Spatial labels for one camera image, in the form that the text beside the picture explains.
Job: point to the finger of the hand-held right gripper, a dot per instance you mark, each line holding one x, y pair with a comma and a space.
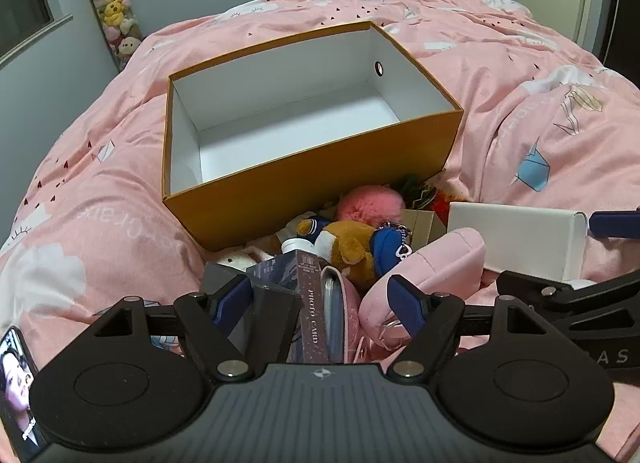
530, 290
615, 224

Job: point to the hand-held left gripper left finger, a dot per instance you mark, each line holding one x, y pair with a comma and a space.
231, 300

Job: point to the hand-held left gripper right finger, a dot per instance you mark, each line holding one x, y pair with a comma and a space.
407, 303

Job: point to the white crochet bunny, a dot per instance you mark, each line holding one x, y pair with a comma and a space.
235, 258

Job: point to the black box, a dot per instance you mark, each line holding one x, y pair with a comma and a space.
272, 323

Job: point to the white rectangular box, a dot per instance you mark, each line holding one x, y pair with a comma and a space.
510, 233

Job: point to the dark photo card box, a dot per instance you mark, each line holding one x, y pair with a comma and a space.
310, 303

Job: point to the gold box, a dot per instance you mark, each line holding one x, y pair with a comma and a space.
427, 225

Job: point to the brown bear plush blue outfit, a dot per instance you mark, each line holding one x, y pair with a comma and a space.
345, 243

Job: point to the orange cardboard box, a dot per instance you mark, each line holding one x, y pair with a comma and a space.
300, 183

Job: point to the pink pouch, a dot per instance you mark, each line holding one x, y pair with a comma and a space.
440, 263

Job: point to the white cream tube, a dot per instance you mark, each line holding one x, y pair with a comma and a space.
295, 246

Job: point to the pink fluffy pom-pom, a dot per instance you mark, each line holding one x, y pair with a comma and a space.
365, 200

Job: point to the pink printed blanket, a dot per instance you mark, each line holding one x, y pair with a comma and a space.
100, 168

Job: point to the dark furniture panel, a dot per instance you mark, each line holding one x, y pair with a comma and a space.
600, 18

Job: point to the smartphone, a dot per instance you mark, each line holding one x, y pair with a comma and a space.
15, 388

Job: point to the clear tube of plush toys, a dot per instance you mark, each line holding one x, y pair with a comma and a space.
115, 8

